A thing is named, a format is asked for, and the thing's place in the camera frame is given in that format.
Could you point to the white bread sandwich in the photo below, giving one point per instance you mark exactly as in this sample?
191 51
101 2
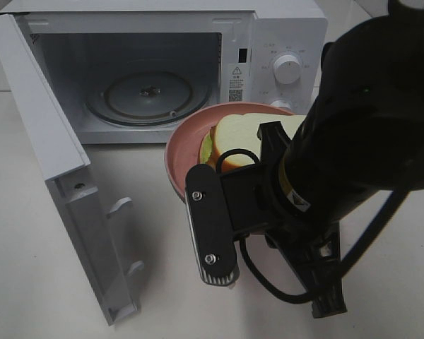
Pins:
240 131

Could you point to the white microwave door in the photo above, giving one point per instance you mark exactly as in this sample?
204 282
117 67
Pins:
101 235

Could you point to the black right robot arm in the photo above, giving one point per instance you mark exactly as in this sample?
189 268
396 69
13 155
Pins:
314 203

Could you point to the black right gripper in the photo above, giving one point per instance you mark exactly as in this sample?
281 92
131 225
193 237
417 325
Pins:
265 197

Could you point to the lower white timer knob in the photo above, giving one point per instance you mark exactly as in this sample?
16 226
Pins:
283 104

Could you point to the glass microwave turntable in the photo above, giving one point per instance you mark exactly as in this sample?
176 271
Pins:
149 92

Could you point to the pink plate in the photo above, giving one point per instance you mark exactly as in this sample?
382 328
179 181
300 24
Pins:
182 149

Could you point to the white warning label sticker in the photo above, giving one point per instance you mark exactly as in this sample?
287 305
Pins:
236 82

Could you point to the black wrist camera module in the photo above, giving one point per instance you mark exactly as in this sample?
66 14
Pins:
210 227

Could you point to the white microwave oven body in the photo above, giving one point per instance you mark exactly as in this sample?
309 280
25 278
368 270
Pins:
82 36

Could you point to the upper white power knob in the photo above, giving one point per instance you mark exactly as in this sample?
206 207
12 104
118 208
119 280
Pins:
287 68

